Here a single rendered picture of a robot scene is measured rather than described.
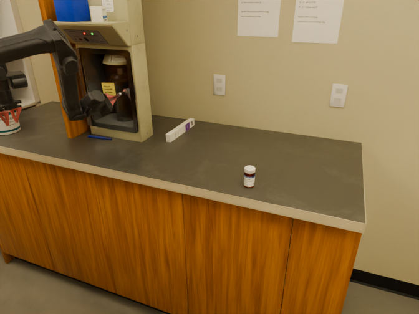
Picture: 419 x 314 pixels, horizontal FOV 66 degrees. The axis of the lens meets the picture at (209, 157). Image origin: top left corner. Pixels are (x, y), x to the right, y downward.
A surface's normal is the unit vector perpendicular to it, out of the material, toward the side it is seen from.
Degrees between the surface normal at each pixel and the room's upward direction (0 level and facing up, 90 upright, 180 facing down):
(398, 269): 90
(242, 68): 90
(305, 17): 90
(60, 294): 0
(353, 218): 3
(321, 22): 90
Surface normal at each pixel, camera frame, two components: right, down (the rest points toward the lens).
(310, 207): 0.00, -0.90
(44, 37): 0.28, -0.34
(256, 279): -0.37, 0.41
